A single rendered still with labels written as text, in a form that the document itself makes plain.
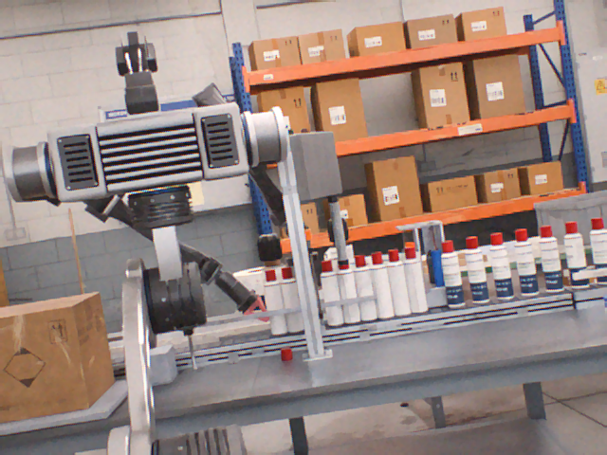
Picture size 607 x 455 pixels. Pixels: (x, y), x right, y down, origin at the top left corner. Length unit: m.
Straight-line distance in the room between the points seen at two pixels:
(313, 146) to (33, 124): 4.85
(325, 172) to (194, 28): 4.75
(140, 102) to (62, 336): 0.70
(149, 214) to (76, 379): 0.61
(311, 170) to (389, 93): 4.89
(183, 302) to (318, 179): 0.71
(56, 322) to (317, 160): 0.84
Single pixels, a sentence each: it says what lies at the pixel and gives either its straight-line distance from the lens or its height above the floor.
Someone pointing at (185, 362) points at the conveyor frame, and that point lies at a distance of 2.32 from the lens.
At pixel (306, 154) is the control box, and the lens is 2.10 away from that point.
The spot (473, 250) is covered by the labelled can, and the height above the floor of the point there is 1.05.
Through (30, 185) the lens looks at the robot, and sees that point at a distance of 1.61.
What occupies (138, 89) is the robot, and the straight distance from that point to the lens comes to 1.62.
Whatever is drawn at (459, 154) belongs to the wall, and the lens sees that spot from 7.12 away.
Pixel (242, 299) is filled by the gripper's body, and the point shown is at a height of 1.01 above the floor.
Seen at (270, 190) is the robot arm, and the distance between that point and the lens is 2.26.
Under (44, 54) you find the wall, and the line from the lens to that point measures 6.85.
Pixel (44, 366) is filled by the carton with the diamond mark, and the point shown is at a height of 0.98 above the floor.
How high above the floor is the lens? 1.33
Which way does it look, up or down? 3 degrees down
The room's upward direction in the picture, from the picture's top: 9 degrees counter-clockwise
